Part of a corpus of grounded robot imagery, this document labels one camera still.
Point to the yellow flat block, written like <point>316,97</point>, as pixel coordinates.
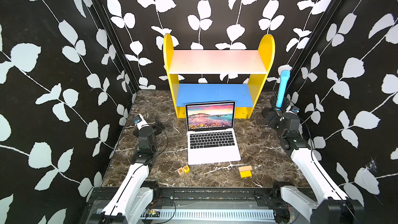
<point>245,174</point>

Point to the black front rail with cable tray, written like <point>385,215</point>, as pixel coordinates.
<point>153,204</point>

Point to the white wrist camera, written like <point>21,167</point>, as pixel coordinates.
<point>139,121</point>
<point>293,109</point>

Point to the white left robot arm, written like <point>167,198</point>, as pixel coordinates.
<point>136,174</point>

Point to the wooden letter cube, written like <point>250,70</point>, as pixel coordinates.
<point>180,171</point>

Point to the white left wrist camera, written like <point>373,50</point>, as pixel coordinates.
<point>139,121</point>

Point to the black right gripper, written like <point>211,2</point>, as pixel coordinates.
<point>276,118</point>

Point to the wooden flat block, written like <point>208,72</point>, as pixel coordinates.
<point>245,168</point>

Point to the yellow number cube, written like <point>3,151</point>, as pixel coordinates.
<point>186,169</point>

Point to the silver laptop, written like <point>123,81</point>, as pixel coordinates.
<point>210,132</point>

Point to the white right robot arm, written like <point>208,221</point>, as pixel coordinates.
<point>311,168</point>

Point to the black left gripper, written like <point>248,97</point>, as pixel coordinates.
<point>157,130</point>

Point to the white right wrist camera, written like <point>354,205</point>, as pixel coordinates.
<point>293,109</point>

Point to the cyan tube on black stand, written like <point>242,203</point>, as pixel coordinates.
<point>278,101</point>

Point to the yellow shelf with blue board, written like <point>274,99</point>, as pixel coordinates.
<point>255,63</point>

